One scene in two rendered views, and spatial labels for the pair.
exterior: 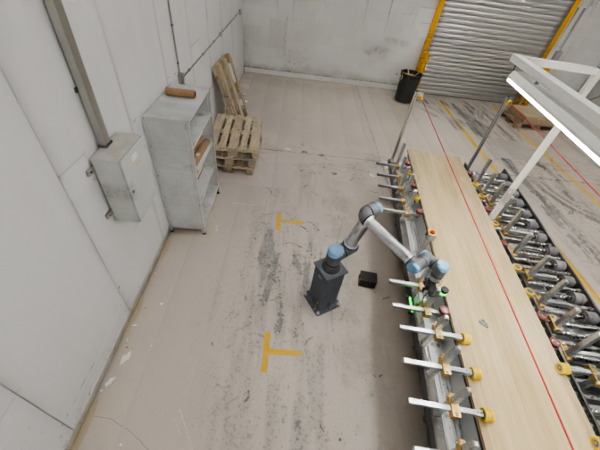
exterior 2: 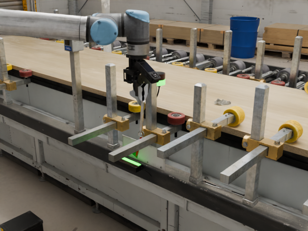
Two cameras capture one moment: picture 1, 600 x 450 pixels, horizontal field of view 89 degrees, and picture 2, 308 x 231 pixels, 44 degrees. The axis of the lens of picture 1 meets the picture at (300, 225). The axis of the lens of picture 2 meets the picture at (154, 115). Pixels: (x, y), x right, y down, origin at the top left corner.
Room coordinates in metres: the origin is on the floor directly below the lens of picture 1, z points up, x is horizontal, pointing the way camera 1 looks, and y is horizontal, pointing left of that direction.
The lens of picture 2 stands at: (0.48, 0.08, 1.53)
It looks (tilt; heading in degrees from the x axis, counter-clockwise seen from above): 21 degrees down; 309
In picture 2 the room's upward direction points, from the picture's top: straight up
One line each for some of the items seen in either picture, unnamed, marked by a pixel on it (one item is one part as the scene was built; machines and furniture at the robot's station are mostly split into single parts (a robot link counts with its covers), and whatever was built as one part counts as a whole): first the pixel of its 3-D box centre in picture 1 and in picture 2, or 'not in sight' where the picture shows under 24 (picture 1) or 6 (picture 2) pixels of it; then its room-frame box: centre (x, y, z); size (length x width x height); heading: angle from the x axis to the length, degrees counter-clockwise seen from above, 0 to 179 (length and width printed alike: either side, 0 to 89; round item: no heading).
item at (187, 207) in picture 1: (189, 162); not in sight; (3.10, 1.46, 0.78); 0.90 x 0.45 x 1.55; 5
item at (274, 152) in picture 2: (444, 365); (262, 145); (0.96, -1.12, 0.95); 0.14 x 0.06 x 0.05; 179
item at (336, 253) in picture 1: (335, 254); not in sight; (1.96, -0.38, 0.79); 0.17 x 0.15 x 0.18; 133
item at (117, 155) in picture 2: (418, 309); (148, 140); (1.45, -1.07, 0.84); 0.43 x 0.03 x 0.04; 89
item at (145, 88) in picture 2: not in sight; (140, 93); (1.49, -1.07, 1.05); 0.06 x 0.03 x 0.09; 179
